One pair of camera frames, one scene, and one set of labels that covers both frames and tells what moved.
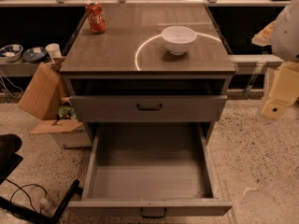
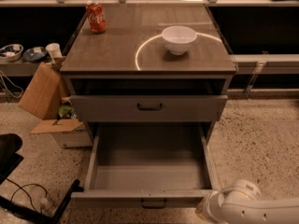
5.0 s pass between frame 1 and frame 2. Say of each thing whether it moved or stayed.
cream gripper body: moved
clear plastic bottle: stayed
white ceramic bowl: stayed
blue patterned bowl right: stayed
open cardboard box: stayed
